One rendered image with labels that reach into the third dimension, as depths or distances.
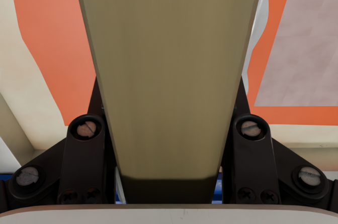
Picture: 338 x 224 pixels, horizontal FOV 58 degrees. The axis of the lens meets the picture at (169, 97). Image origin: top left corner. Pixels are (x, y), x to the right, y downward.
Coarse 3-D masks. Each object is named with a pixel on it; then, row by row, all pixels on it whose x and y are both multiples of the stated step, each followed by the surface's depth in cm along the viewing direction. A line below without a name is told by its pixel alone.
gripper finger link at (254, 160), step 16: (240, 128) 10; (256, 128) 10; (240, 144) 9; (256, 144) 9; (272, 144) 9; (240, 160) 9; (256, 160) 9; (272, 160) 9; (224, 176) 11; (240, 176) 8; (256, 176) 8; (272, 176) 8; (224, 192) 10; (240, 192) 8; (256, 192) 8; (272, 192) 8
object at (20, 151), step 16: (0, 96) 32; (0, 112) 32; (0, 128) 32; (16, 128) 35; (0, 144) 33; (16, 144) 35; (0, 160) 35; (16, 160) 35; (320, 160) 39; (336, 160) 39; (336, 176) 39
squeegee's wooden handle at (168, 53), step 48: (96, 0) 5; (144, 0) 4; (192, 0) 4; (240, 0) 5; (96, 48) 5; (144, 48) 5; (192, 48) 5; (240, 48) 5; (144, 96) 6; (192, 96) 6; (144, 144) 7; (192, 144) 7; (144, 192) 9; (192, 192) 9
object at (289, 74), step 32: (32, 0) 24; (64, 0) 24; (288, 0) 24; (320, 0) 24; (32, 32) 26; (64, 32) 26; (288, 32) 27; (320, 32) 27; (64, 64) 29; (256, 64) 29; (288, 64) 29; (320, 64) 29; (64, 96) 33; (256, 96) 33; (288, 96) 33; (320, 96) 33
